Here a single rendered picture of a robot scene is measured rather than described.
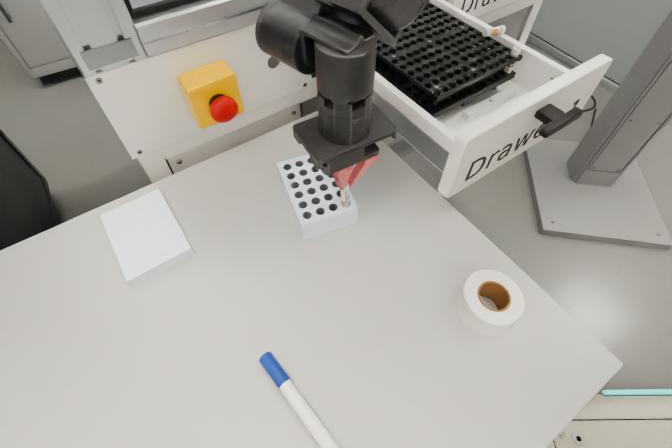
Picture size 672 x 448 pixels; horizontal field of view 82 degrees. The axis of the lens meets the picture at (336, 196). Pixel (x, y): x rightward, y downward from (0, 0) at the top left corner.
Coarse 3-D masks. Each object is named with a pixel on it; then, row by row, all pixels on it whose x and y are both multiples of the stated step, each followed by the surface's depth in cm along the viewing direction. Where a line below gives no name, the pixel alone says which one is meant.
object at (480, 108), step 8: (512, 88) 62; (496, 96) 61; (504, 96) 61; (512, 96) 62; (480, 104) 60; (488, 104) 60; (496, 104) 61; (464, 112) 59; (472, 112) 59; (480, 112) 59
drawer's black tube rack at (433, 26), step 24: (432, 24) 64; (456, 24) 64; (384, 48) 60; (408, 48) 60; (432, 48) 60; (456, 48) 60; (480, 48) 60; (504, 48) 60; (384, 72) 62; (408, 72) 57; (432, 72) 57; (456, 72) 57; (504, 72) 61; (408, 96) 58; (456, 96) 57
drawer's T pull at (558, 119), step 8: (536, 112) 50; (544, 112) 49; (552, 112) 49; (560, 112) 49; (568, 112) 49; (576, 112) 49; (544, 120) 49; (552, 120) 48; (560, 120) 48; (568, 120) 48; (544, 128) 47; (552, 128) 47; (560, 128) 48; (544, 136) 47
